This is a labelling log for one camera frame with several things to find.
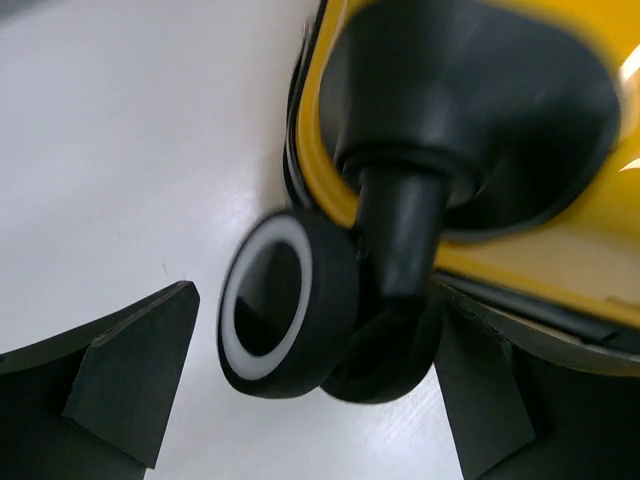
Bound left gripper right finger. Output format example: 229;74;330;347
435;288;639;479

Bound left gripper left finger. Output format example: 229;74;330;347
1;281;200;479

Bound yellow Pikachu suitcase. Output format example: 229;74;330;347
217;1;639;403

